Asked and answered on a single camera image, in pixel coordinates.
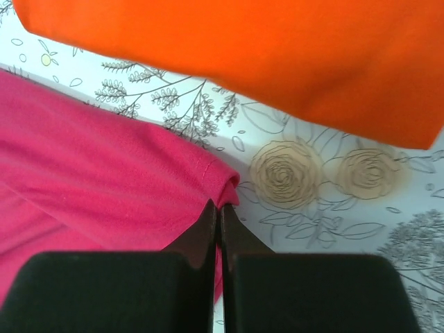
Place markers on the folded orange t shirt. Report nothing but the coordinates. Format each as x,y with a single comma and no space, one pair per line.
370,68

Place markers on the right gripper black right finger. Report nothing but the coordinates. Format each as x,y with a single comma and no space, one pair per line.
264,291

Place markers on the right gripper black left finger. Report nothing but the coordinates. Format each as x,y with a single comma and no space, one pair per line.
171,290

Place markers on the magenta t shirt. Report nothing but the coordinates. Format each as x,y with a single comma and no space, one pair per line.
76,177

